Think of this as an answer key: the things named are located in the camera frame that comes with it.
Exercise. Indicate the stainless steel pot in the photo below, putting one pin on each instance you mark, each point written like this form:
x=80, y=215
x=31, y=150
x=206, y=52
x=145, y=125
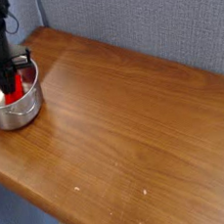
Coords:
x=25, y=109

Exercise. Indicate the red star-shaped block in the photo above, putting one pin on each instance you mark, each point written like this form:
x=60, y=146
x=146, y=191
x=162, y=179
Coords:
x=17, y=94

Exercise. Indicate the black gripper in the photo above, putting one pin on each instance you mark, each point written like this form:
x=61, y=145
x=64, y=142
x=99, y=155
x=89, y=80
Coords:
x=12, y=58

